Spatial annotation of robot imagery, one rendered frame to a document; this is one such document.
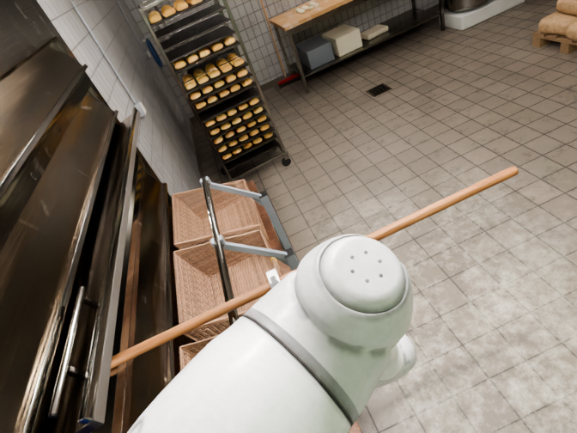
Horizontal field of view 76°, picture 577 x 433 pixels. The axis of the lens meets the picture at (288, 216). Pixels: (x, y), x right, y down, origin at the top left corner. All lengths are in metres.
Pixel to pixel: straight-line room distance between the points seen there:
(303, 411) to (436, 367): 1.94
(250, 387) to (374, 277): 0.12
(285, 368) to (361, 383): 0.06
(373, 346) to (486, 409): 1.85
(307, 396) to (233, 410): 0.05
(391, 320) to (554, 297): 2.22
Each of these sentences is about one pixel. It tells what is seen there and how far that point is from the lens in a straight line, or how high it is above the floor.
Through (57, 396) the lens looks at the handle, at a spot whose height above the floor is 1.47.
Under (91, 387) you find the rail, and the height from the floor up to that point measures 1.44.
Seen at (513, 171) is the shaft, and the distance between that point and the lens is 1.30.
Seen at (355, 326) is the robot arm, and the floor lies 1.76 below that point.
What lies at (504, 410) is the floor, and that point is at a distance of 2.15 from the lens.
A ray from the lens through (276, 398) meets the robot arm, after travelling 0.29.
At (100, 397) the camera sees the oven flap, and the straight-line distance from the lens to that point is 0.88.
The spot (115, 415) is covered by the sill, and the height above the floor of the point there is 1.17.
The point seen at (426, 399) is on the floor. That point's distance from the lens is 2.15.
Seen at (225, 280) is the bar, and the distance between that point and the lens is 1.24.
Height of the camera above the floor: 1.99
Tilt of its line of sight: 38 degrees down
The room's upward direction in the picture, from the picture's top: 24 degrees counter-clockwise
